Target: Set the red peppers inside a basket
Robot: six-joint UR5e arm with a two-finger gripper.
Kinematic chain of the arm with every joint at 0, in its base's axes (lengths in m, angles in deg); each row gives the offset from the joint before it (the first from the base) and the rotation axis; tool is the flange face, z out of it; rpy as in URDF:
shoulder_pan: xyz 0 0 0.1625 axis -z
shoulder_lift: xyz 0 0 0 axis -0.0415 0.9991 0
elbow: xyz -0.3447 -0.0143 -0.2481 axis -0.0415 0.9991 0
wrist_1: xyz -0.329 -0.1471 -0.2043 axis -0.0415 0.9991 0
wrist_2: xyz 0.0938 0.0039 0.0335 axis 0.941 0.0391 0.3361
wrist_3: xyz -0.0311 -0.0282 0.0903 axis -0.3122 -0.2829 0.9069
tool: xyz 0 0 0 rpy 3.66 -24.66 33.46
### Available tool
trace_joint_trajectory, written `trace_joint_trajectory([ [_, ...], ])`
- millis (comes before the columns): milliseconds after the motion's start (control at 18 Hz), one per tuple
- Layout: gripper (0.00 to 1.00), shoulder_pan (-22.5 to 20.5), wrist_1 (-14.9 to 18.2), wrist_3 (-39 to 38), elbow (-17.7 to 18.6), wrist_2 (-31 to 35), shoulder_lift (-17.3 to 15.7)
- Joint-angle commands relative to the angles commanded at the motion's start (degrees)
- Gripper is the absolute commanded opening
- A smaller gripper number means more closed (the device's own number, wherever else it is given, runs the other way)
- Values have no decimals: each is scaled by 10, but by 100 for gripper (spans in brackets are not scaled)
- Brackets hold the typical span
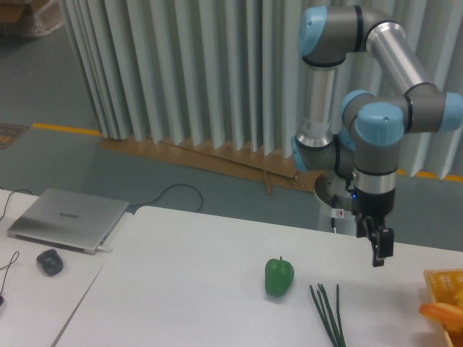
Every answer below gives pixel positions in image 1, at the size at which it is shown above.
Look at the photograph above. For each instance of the yellow item in basket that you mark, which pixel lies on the yellow item in basket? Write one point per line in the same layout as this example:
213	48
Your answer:
458	298

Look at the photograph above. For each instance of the silver laptop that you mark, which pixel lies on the silver laptop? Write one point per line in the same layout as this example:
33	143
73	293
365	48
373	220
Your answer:
69	220

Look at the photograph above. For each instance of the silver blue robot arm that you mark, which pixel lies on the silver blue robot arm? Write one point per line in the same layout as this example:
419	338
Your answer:
360	163

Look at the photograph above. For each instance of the black computer mouse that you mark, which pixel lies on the black computer mouse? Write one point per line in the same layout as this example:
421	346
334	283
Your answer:
50	262

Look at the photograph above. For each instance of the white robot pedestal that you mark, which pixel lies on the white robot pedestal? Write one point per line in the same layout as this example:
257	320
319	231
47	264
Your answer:
336	217

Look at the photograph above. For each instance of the yellow woven basket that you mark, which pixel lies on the yellow woven basket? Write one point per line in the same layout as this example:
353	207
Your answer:
442	286

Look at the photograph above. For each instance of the cardboard box under plastic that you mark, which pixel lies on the cardboard box under plastic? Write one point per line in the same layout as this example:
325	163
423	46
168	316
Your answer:
33	19

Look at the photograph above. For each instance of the pale folding partition screen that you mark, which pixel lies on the pale folding partition screen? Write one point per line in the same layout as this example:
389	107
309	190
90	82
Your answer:
229	71

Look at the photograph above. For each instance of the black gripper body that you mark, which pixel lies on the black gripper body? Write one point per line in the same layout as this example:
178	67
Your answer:
373	195

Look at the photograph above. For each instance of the green chive stalks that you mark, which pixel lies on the green chive stalks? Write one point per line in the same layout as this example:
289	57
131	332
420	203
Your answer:
330	318

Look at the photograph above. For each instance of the brown cardboard sheet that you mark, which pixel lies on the brown cardboard sheet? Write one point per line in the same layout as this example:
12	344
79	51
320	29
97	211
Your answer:
273	169

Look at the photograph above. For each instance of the green bell pepper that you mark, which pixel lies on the green bell pepper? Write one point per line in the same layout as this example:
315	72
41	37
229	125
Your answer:
279	275

